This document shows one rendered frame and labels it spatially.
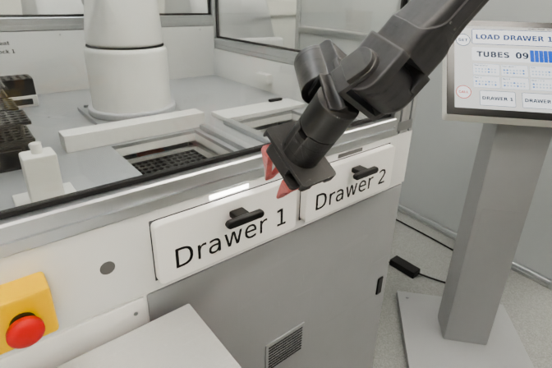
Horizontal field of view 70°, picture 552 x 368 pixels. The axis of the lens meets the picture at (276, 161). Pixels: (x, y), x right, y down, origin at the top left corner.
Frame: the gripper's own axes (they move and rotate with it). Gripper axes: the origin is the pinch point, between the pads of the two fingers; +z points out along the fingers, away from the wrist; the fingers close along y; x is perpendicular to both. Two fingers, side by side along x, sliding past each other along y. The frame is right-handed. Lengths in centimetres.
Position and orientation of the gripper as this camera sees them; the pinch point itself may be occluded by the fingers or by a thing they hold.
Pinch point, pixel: (276, 185)
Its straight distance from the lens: 61.9
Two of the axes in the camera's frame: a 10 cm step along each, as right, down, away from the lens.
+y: -5.1, -7.9, 3.4
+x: -7.7, 2.4, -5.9
